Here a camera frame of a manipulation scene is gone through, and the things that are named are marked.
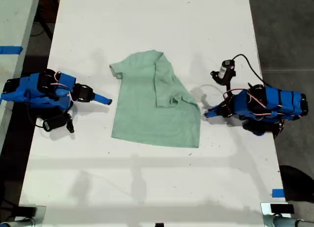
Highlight black rounded object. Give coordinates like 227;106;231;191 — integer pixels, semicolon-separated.
279;165;312;201

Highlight metal bracket with black box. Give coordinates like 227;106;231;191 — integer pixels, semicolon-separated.
14;204;47;227
260;202;295;227

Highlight black camera cable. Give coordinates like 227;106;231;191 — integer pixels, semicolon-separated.
231;53;271;88
25;89;50;128

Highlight long blue tape strip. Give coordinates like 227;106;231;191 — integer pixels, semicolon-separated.
0;45;24;56

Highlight pale green T-shirt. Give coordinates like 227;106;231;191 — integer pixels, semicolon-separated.
109;50;203;149

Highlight black camera box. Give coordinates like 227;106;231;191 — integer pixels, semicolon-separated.
42;113;75;134
210;60;237;86

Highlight short blue tape strip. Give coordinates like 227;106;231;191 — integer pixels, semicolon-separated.
271;188;286;199

